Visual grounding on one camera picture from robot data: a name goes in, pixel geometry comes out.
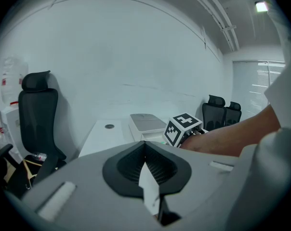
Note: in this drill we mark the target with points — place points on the large black mesh office chair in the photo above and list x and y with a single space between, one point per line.
38 119

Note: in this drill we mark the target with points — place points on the clear plastic bottle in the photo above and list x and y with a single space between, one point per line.
39 156

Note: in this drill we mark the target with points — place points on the person's right forearm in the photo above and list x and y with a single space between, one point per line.
227 138

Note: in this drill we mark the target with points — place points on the black chair armrest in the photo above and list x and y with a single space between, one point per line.
2 153

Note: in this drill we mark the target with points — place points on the white desk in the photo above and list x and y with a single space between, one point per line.
99 141

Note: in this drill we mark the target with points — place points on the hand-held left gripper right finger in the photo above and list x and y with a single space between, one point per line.
198 177

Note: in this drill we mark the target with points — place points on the white container with grey lid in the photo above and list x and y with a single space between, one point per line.
145 126

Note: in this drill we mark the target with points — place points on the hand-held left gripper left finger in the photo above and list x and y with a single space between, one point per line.
87 196

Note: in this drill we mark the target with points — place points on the ceiling light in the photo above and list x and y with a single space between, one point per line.
261 6

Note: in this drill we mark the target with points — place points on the person's white shirt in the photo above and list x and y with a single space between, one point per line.
275 177

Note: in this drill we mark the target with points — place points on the white window blinds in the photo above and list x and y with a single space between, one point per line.
254 90

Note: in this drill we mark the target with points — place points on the white ceiling conduit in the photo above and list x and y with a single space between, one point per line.
222 20

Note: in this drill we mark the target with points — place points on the wooden frame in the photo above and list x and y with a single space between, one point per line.
27 170

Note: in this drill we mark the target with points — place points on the white water dispenser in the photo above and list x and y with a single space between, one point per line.
9 129

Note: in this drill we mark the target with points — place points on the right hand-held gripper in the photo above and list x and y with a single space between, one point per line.
175 131

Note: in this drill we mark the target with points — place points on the clear water cooler bottle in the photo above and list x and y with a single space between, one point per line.
13 78

